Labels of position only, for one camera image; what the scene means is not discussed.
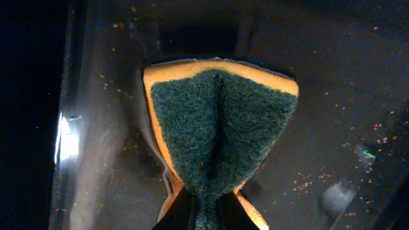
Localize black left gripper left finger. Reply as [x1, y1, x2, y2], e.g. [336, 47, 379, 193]
[151, 187, 196, 230]

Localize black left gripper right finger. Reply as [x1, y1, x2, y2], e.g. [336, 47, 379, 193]
[219, 192, 259, 230]

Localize yellow green sponge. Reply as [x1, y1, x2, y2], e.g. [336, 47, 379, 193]
[143, 59, 299, 229]

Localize rectangular black tray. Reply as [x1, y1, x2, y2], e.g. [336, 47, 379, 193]
[49, 1, 408, 229]

